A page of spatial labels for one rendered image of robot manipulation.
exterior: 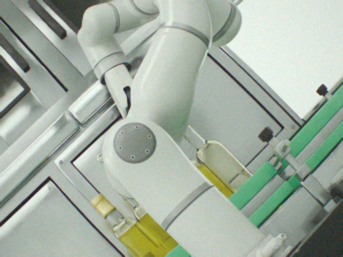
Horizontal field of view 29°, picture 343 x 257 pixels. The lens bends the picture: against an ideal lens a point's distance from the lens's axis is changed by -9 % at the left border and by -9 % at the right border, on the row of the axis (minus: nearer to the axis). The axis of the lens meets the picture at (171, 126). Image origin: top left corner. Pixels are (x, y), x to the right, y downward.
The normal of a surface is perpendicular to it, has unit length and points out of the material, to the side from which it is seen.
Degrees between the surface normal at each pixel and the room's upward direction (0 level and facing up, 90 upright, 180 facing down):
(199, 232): 89
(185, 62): 118
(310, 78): 90
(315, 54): 90
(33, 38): 90
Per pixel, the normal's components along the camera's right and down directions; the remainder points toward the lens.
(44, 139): 0.00, -0.29
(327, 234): 0.42, -0.62
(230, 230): 0.16, -0.45
